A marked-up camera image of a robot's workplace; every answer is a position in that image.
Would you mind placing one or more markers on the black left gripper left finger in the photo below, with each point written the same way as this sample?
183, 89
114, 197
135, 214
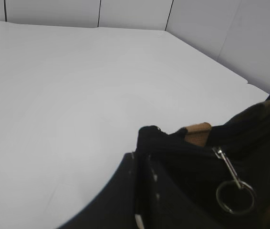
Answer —
114, 207

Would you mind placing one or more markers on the silver zipper pull with ring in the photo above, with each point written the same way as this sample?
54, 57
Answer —
234, 196

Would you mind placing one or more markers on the black canvas tote bag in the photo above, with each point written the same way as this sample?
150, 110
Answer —
207, 177

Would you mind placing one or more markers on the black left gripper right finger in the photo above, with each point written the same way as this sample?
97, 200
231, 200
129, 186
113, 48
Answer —
162, 205

